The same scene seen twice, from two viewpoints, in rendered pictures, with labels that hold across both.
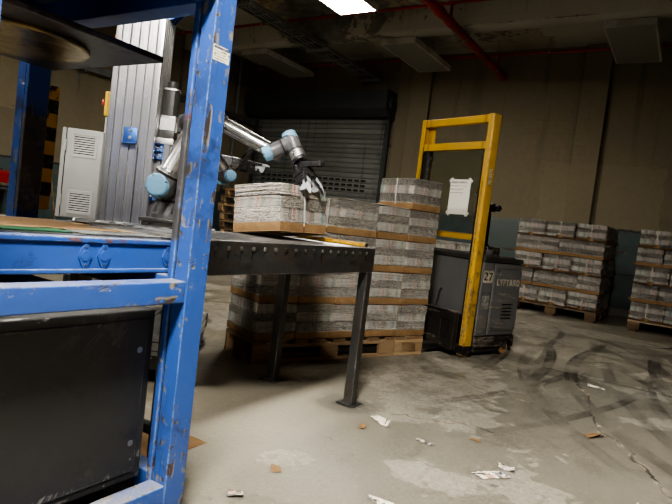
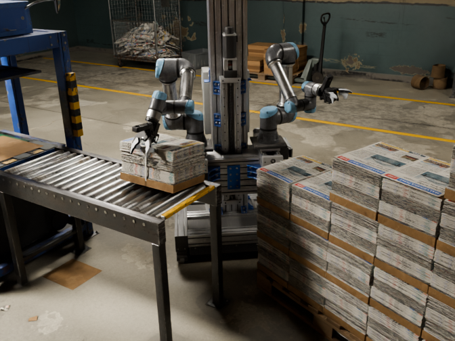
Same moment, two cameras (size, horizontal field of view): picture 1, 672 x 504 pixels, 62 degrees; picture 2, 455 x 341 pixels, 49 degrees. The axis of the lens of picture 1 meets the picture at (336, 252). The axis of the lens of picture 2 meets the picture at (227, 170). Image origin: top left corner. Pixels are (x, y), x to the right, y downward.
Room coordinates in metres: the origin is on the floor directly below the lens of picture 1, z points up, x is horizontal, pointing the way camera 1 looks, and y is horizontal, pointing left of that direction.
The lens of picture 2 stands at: (3.19, -2.32, 1.94)
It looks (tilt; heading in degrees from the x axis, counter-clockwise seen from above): 22 degrees down; 91
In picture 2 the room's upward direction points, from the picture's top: 1 degrees counter-clockwise
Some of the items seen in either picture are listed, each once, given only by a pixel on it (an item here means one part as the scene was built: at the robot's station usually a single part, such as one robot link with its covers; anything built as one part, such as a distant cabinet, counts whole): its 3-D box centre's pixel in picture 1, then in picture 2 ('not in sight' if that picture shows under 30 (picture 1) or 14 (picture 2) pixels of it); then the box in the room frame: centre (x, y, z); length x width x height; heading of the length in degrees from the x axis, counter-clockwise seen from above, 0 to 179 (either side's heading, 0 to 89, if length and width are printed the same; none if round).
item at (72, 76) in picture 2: (44, 147); (74, 105); (2.06, 1.11, 1.05); 0.05 x 0.05 x 0.45; 58
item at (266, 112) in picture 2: not in sight; (269, 117); (3.42, 0.96, 0.98); 0.13 x 0.12 x 0.14; 32
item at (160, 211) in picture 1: (166, 209); (195, 137); (2.92, 0.90, 0.87); 0.15 x 0.15 x 0.10
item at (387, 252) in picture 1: (319, 292); (349, 260); (3.81, 0.08, 0.42); 1.17 x 0.39 x 0.83; 127
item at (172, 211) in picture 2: (331, 240); (189, 201); (2.95, 0.03, 0.81); 0.43 x 0.03 x 0.02; 58
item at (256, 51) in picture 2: not in sight; (271, 61); (3.87, 6.99, 0.28); 1.20 x 0.83 x 0.57; 148
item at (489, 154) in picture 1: (478, 231); not in sight; (4.24, -1.05, 0.97); 0.09 x 0.09 x 1.75; 37
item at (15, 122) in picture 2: not in sight; (21, 128); (1.50, 1.46, 0.77); 0.09 x 0.09 x 1.55; 58
